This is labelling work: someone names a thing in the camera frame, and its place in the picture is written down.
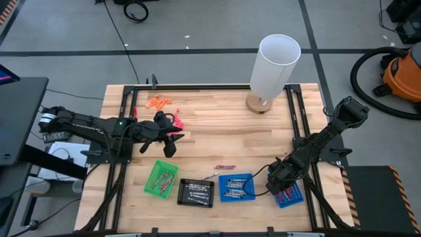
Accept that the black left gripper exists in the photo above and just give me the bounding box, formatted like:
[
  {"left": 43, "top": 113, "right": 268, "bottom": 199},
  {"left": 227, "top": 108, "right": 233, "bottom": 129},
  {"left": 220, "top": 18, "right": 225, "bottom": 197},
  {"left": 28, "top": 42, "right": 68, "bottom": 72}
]
[{"left": 131, "top": 111, "right": 186, "bottom": 144}]

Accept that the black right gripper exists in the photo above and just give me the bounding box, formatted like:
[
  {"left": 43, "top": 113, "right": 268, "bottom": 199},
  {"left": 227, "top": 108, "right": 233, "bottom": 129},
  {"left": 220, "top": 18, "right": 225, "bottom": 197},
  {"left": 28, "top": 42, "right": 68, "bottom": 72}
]
[{"left": 266, "top": 154, "right": 310, "bottom": 195}]

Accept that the blue plastic basket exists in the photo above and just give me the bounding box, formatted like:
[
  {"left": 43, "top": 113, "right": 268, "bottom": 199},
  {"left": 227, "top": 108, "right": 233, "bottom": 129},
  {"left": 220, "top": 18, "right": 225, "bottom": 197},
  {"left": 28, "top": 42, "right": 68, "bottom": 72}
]
[
  {"left": 272, "top": 180, "right": 305, "bottom": 209},
  {"left": 218, "top": 173, "right": 257, "bottom": 203}
]

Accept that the black plastic basket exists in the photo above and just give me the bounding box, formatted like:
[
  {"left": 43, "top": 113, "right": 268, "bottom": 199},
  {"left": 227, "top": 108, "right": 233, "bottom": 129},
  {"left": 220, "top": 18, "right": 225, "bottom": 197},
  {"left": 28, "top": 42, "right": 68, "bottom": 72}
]
[{"left": 176, "top": 178, "right": 215, "bottom": 209}]

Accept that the green plastic basket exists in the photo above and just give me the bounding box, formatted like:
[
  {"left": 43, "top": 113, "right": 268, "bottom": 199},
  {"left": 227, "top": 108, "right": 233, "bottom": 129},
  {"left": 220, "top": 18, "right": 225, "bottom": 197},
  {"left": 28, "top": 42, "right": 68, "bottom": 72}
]
[{"left": 143, "top": 159, "right": 180, "bottom": 200}]

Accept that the round wooden holder base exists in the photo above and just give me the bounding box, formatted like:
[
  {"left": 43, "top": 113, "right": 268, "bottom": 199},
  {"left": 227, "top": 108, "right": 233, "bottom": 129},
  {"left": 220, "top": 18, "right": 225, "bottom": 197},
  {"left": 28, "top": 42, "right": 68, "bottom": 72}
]
[{"left": 245, "top": 92, "right": 274, "bottom": 115}]

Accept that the black hazard-striped mat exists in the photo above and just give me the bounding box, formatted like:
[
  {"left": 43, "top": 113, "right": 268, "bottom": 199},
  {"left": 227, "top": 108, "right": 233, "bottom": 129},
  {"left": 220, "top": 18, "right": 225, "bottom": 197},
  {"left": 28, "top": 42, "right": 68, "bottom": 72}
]
[{"left": 340, "top": 165, "right": 421, "bottom": 235}]

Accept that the white box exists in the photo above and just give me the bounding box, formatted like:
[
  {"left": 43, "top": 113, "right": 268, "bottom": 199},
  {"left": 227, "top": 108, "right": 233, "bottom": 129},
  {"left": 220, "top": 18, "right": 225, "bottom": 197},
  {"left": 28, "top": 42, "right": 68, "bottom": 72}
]
[{"left": 37, "top": 141, "right": 90, "bottom": 182}]

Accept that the black power adapter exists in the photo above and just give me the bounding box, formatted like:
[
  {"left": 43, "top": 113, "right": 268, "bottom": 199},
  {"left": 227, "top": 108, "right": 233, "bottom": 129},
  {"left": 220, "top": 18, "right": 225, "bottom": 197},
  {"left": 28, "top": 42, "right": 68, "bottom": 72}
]
[{"left": 42, "top": 131, "right": 70, "bottom": 144}]

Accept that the white paper towel roll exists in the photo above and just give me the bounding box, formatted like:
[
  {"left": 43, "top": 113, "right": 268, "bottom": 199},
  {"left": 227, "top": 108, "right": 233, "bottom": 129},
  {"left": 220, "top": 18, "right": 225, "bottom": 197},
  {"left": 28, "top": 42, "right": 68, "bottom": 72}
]
[{"left": 249, "top": 34, "right": 302, "bottom": 101}]

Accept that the orange shop vacuum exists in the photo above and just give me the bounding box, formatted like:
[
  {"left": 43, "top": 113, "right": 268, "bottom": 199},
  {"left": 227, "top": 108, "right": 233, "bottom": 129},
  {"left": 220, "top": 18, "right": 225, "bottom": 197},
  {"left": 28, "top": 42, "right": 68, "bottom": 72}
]
[
  {"left": 350, "top": 47, "right": 421, "bottom": 120},
  {"left": 381, "top": 42, "right": 421, "bottom": 113}
]

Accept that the black desk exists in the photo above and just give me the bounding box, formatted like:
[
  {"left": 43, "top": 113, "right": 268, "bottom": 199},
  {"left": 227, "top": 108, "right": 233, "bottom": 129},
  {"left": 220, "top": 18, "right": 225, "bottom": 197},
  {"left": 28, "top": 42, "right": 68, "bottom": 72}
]
[{"left": 0, "top": 77, "right": 49, "bottom": 167}]

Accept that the computer monitor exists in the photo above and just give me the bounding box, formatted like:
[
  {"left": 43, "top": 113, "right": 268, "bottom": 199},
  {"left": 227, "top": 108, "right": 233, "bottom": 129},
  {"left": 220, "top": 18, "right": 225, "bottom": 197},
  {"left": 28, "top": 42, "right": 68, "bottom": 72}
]
[{"left": 0, "top": 64, "right": 20, "bottom": 86}]

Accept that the hazard-striped floor strip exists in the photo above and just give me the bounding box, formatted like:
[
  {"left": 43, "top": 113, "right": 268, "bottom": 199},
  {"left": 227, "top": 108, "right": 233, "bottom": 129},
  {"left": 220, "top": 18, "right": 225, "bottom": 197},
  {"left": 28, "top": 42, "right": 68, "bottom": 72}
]
[{"left": 0, "top": 0, "right": 18, "bottom": 26}]

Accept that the black equipment case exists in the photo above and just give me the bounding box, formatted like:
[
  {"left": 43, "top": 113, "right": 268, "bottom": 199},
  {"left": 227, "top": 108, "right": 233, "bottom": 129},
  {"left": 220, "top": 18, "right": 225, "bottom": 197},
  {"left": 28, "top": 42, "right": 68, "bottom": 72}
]
[{"left": 386, "top": 0, "right": 421, "bottom": 45}]

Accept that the black left camera cable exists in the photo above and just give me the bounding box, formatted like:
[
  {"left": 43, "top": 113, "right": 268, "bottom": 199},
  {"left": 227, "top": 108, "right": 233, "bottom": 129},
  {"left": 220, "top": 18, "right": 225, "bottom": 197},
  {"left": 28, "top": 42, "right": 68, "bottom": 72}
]
[{"left": 114, "top": 112, "right": 176, "bottom": 155}]

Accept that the black camera cable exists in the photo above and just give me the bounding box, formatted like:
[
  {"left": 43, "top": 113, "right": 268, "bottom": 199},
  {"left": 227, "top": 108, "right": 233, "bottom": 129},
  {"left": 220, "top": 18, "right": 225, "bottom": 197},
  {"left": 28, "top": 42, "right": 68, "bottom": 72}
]
[
  {"left": 242, "top": 163, "right": 272, "bottom": 198},
  {"left": 114, "top": 112, "right": 176, "bottom": 155}
]

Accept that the black right camera cable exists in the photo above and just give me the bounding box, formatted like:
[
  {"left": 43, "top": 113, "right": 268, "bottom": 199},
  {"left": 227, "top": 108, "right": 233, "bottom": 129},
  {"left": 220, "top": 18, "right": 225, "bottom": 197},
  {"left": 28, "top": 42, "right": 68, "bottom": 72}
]
[{"left": 242, "top": 163, "right": 272, "bottom": 198}]

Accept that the black frame clamp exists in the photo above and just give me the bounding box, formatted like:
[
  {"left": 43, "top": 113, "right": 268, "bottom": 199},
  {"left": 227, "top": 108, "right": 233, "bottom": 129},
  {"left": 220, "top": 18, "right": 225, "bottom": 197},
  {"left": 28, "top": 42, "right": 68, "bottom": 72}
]
[{"left": 146, "top": 74, "right": 159, "bottom": 90}]

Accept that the black floor cable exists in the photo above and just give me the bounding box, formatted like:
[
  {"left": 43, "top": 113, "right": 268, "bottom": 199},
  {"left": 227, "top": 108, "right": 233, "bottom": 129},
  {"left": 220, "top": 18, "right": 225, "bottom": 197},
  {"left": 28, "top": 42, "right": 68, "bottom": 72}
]
[{"left": 103, "top": 0, "right": 141, "bottom": 85}]

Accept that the coiled black cable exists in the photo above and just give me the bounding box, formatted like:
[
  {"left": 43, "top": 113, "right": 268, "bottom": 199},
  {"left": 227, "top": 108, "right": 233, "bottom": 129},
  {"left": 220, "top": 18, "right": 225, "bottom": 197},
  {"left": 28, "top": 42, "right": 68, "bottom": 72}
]
[{"left": 123, "top": 1, "right": 149, "bottom": 24}]

